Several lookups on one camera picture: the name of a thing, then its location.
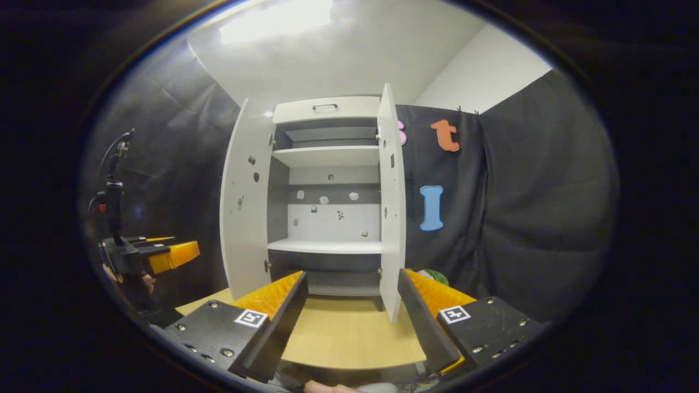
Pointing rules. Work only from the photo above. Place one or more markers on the white double-door shoe cabinet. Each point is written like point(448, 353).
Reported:
point(333, 218)

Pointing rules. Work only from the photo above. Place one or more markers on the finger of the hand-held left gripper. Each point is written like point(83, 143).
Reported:
point(147, 240)
point(175, 256)

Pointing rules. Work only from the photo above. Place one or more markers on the black backdrop cloth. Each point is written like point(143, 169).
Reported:
point(535, 207)
point(175, 164)

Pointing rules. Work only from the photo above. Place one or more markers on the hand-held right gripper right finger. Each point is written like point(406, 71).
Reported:
point(423, 333)

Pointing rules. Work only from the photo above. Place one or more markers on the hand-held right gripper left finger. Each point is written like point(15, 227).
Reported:
point(278, 333)

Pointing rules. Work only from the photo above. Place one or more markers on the white cabinet drawer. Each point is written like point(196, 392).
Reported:
point(349, 109)

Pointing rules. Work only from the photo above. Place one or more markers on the cabinet door with camera sticker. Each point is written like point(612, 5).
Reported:
point(246, 229)

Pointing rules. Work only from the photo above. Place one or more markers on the cabinet door with headphones sticker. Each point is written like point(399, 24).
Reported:
point(392, 245)

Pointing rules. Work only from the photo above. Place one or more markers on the watermelon slice toy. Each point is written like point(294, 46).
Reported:
point(437, 277)

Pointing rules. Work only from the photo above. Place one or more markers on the white cabinet shelf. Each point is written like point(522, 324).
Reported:
point(327, 156)
point(327, 246)

